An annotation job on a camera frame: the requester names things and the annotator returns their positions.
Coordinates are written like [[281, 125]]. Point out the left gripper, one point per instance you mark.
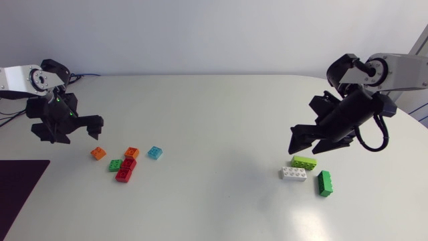
[[53, 112]]

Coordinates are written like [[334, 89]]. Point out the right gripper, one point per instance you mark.
[[351, 114]]

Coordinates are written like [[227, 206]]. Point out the large lime green toy brick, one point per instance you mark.
[[303, 163]]

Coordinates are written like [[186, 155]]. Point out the small orange toy brick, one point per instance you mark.
[[98, 153], [131, 152]]

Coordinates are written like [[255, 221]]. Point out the large white toy brick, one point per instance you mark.
[[294, 174]]

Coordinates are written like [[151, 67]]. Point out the small green toy brick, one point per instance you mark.
[[115, 165]]

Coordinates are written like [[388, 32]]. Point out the small red toy brick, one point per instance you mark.
[[128, 164], [123, 175]]

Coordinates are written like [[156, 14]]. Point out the dark mat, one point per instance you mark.
[[16, 187]]

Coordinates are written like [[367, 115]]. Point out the translucent blue toy brick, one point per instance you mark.
[[154, 152]]

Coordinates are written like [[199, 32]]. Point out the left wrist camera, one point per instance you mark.
[[68, 102]]

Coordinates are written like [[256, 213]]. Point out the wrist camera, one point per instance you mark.
[[322, 103], [68, 102]]

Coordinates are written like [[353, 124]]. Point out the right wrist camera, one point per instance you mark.
[[322, 103]]

